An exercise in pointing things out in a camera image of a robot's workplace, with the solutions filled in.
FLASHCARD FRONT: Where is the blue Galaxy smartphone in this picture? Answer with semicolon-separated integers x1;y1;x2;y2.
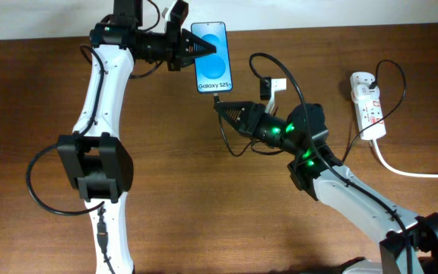
191;21;233;94

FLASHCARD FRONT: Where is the black USB charging cable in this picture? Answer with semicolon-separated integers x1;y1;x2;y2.
212;59;408;164

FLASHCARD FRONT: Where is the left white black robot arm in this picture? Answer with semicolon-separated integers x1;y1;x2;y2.
57;1;216;273

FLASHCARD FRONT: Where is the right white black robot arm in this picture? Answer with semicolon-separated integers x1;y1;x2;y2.
214;101;438;273

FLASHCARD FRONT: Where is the white USB charger adapter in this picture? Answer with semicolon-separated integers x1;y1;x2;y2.
350;72;379;97

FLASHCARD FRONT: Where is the white power strip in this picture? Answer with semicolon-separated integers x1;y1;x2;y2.
351;91;386;141

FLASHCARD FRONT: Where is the white power strip cord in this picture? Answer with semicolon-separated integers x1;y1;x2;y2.
371;125;438;181

